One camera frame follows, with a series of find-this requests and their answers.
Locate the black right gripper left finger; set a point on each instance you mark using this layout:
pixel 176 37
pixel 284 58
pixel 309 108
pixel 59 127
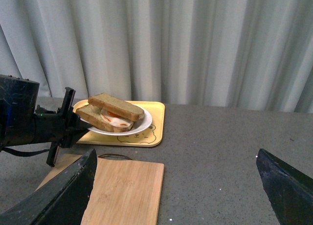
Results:
pixel 61 201

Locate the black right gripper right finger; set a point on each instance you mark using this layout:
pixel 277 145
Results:
pixel 289 191

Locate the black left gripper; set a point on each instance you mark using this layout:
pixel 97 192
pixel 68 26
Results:
pixel 52 126

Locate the bread slice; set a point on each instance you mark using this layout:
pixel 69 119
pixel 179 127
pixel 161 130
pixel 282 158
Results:
pixel 91 114
pixel 117 106

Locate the white round plate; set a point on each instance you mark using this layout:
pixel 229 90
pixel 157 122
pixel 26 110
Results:
pixel 144 122

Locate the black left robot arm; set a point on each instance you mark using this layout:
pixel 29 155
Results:
pixel 23 121

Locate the fried egg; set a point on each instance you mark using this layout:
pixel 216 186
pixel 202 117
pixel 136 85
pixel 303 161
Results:
pixel 115 120

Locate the bamboo cutting board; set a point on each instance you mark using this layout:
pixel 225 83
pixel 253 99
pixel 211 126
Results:
pixel 125 192

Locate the yellow bear tray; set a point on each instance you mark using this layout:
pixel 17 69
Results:
pixel 139 136

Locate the grey curtain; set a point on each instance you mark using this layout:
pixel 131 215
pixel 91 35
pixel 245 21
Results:
pixel 249 54

